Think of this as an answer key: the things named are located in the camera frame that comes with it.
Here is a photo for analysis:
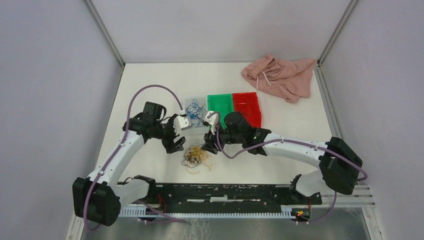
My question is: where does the white cable duct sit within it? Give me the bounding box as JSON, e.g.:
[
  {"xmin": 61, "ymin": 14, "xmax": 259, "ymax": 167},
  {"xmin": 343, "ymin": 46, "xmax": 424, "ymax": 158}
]
[{"xmin": 118, "ymin": 204, "xmax": 296, "ymax": 220}]

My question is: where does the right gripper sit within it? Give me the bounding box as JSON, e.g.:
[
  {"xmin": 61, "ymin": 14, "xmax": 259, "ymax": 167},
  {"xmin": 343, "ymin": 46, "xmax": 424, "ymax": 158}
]
[{"xmin": 201, "ymin": 120, "xmax": 244, "ymax": 154}]

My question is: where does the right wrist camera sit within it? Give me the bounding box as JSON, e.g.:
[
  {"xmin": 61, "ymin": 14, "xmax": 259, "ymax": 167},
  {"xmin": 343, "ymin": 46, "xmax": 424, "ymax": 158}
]
[{"xmin": 202, "ymin": 111, "xmax": 221, "ymax": 135}]

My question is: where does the clear plastic bin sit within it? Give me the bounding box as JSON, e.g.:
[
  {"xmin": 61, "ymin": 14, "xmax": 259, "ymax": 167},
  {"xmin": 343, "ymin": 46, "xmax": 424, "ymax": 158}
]
[{"xmin": 183, "ymin": 95, "xmax": 209, "ymax": 136}]

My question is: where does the pink cloth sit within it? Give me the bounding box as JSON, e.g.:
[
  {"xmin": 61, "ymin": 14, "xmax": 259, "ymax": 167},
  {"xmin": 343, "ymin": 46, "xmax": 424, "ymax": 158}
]
[{"xmin": 241, "ymin": 54, "xmax": 317, "ymax": 104}]

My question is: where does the red plastic bin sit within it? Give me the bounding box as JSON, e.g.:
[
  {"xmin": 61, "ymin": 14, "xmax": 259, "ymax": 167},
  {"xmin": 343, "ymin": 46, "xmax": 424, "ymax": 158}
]
[{"xmin": 232, "ymin": 92, "xmax": 262, "ymax": 128}]

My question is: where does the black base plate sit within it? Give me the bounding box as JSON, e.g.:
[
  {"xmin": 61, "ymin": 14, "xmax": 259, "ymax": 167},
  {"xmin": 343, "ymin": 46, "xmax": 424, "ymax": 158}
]
[{"xmin": 145, "ymin": 183, "xmax": 323, "ymax": 215}]

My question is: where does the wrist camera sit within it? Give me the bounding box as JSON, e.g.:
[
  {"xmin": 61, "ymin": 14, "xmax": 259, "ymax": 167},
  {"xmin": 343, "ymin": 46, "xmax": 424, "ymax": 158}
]
[
  {"xmin": 173, "ymin": 115, "xmax": 192, "ymax": 134},
  {"xmin": 202, "ymin": 111, "xmax": 221, "ymax": 135}
]

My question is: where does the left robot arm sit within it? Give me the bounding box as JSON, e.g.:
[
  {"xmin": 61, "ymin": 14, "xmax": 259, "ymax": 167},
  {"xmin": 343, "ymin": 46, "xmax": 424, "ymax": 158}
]
[{"xmin": 72, "ymin": 102, "xmax": 190, "ymax": 226}]

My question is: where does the green plastic bin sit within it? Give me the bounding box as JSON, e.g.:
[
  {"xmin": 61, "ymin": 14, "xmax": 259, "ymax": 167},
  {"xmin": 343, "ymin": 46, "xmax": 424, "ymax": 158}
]
[{"xmin": 207, "ymin": 93, "xmax": 235, "ymax": 128}]

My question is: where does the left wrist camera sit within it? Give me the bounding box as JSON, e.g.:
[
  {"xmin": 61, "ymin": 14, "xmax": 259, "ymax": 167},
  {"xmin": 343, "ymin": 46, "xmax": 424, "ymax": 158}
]
[{"xmin": 173, "ymin": 115, "xmax": 192, "ymax": 134}]

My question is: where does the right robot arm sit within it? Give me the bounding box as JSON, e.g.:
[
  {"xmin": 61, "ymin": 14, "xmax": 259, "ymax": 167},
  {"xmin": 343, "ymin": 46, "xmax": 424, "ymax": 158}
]
[{"xmin": 201, "ymin": 111, "xmax": 368, "ymax": 204}]

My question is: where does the aluminium frame rail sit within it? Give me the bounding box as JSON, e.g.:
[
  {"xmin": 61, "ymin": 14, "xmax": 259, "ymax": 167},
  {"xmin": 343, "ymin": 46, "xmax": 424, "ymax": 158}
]
[{"xmin": 75, "ymin": 183, "xmax": 376, "ymax": 209}]

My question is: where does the blue wire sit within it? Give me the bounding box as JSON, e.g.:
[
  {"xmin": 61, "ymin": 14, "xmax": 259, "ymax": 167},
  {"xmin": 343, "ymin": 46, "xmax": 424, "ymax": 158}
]
[{"xmin": 184, "ymin": 99, "xmax": 208, "ymax": 129}]

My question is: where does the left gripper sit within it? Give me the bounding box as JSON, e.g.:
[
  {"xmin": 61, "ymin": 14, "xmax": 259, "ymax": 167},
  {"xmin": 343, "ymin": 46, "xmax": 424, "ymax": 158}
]
[{"xmin": 153, "ymin": 114, "xmax": 186, "ymax": 154}]

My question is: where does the wire bundle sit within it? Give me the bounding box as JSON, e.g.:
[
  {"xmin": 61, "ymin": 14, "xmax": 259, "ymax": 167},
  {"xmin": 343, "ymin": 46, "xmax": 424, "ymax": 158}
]
[{"xmin": 180, "ymin": 145, "xmax": 217, "ymax": 175}]

